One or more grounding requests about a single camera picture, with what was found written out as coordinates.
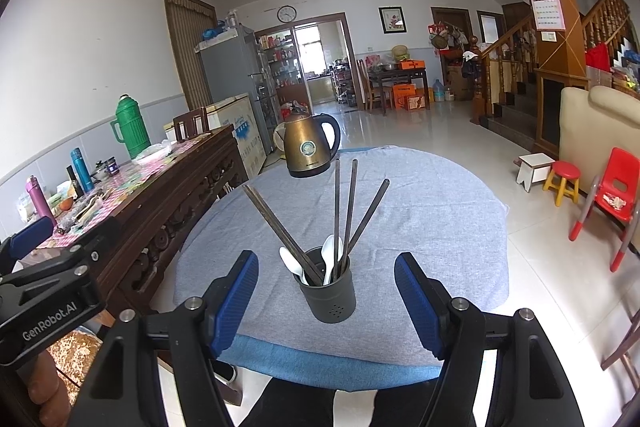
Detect beige sofa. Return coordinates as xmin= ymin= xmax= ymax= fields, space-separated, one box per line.
xmin=559 ymin=86 xmax=640 ymax=248

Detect dark metal utensil holder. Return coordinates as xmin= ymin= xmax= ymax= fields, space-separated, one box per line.
xmin=299 ymin=246 xmax=357 ymax=324

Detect white plastic spoon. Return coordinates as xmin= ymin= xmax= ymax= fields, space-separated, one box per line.
xmin=320 ymin=234 xmax=345 ymax=286
xmin=279 ymin=247 xmax=310 ymax=286

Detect blue water bottle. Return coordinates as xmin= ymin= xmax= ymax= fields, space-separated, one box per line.
xmin=70 ymin=148 xmax=95 ymax=192

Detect person's legs in dark trousers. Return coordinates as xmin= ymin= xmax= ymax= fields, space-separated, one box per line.
xmin=235 ymin=377 xmax=451 ymax=427

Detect framed wall picture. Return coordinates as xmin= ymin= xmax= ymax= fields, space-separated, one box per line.
xmin=378 ymin=7 xmax=406 ymax=34

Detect golden sequined cushion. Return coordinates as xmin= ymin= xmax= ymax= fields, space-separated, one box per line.
xmin=47 ymin=329 xmax=101 ymax=388

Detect brown wooden chair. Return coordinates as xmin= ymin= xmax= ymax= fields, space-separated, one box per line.
xmin=600 ymin=307 xmax=640 ymax=403

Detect person's left hand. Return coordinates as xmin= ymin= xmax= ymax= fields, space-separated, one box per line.
xmin=27 ymin=349 xmax=71 ymax=427

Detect small white stool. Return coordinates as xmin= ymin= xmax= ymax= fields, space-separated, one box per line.
xmin=515 ymin=153 xmax=557 ymax=192

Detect floral sideboard cover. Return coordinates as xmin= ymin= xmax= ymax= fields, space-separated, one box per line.
xmin=37 ymin=139 xmax=206 ymax=248

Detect wooden staircase with railing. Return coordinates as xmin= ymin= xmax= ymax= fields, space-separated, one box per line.
xmin=470 ymin=0 xmax=633 ymax=142

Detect pink water bottle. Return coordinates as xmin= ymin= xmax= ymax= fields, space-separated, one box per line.
xmin=26 ymin=176 xmax=51 ymax=220

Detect blue tablecloth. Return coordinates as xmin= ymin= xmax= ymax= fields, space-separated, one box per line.
xmin=215 ymin=334 xmax=446 ymax=392

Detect glass shelf with bottles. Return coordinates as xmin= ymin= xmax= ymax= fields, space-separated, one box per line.
xmin=257 ymin=32 xmax=301 ymax=108

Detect dark wooden chair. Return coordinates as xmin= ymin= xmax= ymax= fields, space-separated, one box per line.
xmin=173 ymin=107 xmax=210 ymax=142

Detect red and yellow stool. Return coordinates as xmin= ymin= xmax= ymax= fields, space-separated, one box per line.
xmin=542 ymin=160 xmax=582 ymax=208

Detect dark wooden dining table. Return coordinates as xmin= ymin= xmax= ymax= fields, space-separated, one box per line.
xmin=367 ymin=68 xmax=431 ymax=115

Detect black and white shoe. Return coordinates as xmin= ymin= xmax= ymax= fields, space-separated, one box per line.
xmin=212 ymin=359 xmax=240 ymax=385

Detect orange carton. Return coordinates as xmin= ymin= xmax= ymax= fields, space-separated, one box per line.
xmin=392 ymin=83 xmax=418 ymax=110

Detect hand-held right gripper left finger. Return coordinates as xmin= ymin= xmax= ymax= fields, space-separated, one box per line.
xmin=67 ymin=249 xmax=260 ymax=427

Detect green thermos flask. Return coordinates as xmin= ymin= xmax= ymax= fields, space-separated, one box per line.
xmin=110 ymin=94 xmax=152 ymax=160

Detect white plastic bag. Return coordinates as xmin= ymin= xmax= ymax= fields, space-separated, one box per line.
xmin=132 ymin=142 xmax=173 ymax=165

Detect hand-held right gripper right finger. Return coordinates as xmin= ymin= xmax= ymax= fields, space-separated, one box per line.
xmin=394 ymin=252 xmax=586 ymax=427

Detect brown curtain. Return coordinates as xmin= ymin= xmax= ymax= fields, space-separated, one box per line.
xmin=162 ymin=0 xmax=218 ymax=110

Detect pile of colourful bags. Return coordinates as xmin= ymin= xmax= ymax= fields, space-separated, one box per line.
xmin=585 ymin=42 xmax=640 ymax=98

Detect bronze electric kettle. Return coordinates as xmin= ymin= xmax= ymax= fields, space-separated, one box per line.
xmin=282 ymin=107 xmax=342 ymax=178

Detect grey refrigerator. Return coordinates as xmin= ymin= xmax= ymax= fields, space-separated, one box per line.
xmin=195 ymin=25 xmax=271 ymax=152

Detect carved wooden sideboard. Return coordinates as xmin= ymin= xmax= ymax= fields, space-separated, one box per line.
xmin=30 ymin=124 xmax=251 ymax=323

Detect white chest freezer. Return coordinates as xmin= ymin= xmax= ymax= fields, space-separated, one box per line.
xmin=207 ymin=93 xmax=266 ymax=178

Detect red plastic child chair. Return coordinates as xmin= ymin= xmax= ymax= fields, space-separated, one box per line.
xmin=569 ymin=148 xmax=640 ymax=273

